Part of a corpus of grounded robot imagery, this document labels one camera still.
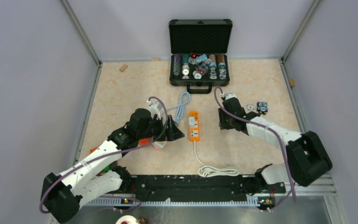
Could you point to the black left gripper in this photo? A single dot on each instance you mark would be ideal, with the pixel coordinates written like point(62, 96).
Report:
point(172, 132)

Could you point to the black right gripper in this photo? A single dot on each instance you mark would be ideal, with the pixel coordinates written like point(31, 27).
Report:
point(224, 125)

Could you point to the white cube socket tiger print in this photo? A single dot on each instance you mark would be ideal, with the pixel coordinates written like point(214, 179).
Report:
point(158, 145)

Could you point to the white USB charger adapter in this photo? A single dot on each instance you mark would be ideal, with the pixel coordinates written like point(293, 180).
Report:
point(192, 121)

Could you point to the orange power strip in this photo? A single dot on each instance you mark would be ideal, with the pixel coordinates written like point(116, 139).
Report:
point(194, 132)

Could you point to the red cube socket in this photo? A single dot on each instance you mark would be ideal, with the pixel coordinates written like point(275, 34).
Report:
point(145, 141)

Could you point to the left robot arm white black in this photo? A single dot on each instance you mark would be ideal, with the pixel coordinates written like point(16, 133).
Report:
point(64, 194)

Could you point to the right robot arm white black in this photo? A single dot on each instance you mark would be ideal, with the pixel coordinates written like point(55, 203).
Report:
point(305, 157)

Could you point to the small white round disc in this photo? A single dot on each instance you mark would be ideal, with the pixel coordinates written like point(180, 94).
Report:
point(250, 107)

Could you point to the blue owl figure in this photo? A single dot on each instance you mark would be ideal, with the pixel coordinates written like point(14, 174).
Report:
point(262, 108)

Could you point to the wooden block right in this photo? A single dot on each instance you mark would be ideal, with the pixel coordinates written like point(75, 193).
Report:
point(291, 82)

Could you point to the black open carrying case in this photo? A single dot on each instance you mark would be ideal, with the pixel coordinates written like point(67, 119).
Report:
point(199, 47)

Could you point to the orange tape roll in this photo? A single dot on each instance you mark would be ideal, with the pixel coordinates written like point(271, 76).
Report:
point(105, 169)

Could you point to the wooden block left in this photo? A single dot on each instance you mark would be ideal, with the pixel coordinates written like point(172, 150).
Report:
point(123, 68)

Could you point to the red white emergency button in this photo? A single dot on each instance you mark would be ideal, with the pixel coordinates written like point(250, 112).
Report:
point(128, 219)

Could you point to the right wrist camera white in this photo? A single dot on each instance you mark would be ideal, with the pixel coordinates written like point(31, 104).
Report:
point(227, 96)

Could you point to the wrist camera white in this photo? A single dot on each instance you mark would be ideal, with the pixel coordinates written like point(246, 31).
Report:
point(155, 108)
point(227, 96)

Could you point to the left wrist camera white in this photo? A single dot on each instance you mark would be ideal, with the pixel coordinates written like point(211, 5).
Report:
point(155, 108)

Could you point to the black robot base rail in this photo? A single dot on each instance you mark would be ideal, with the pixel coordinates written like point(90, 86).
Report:
point(193, 188)

